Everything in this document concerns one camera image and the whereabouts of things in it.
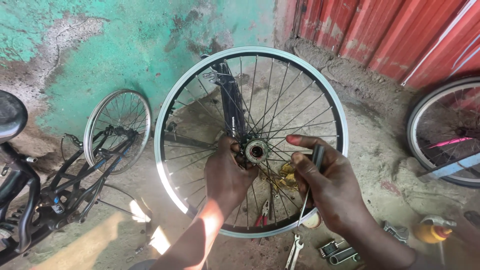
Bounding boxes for silver adjustable wrench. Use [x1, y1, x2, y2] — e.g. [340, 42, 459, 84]
[382, 220, 410, 244]

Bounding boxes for red handled pliers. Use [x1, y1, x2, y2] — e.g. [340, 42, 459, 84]
[252, 199, 272, 245]

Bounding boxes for bicycle wheel with black tyre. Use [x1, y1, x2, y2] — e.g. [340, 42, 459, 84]
[405, 76, 480, 189]

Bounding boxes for black bicycle saddle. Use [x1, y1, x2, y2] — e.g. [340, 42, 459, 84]
[0, 90, 29, 145]

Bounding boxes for black bicycle pedal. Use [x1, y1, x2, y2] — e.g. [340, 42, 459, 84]
[318, 240, 346, 260]

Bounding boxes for pink bicycle frame tube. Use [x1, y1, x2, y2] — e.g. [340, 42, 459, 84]
[427, 136, 475, 149]

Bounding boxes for silver open ended wrench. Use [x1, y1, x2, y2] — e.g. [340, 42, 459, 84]
[284, 234, 305, 270]

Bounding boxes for small white cup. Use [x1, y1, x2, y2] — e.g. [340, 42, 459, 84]
[302, 211, 323, 230]

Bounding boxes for crumpled yellow wrapper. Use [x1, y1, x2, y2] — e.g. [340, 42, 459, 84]
[268, 163, 301, 193]

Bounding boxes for silver spoked bicycle wheel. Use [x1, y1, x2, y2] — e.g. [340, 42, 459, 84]
[154, 46, 349, 239]

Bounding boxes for small bare bicycle wheel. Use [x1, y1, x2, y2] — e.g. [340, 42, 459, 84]
[83, 88, 152, 175]

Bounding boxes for red corrugated metal sheet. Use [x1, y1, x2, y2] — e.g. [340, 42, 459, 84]
[294, 0, 480, 89]

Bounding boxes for blue metal bar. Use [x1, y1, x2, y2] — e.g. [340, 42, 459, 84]
[418, 151, 480, 181]

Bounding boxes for yellow oil bottle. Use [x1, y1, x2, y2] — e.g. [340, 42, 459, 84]
[414, 214, 458, 245]

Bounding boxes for grey metal tube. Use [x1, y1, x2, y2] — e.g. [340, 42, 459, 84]
[329, 246, 362, 266]

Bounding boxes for black bicycle fork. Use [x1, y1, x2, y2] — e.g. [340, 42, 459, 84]
[200, 54, 249, 140]

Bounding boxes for black bicycle frame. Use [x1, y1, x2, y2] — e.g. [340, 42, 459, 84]
[0, 127, 140, 264]

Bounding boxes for person's left hand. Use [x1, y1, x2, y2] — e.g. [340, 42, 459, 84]
[204, 134, 260, 217]

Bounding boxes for person's right hand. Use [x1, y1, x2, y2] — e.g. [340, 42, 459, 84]
[286, 134, 371, 236]

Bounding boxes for black handled screwdriver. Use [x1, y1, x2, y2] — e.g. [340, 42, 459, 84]
[297, 144, 326, 227]

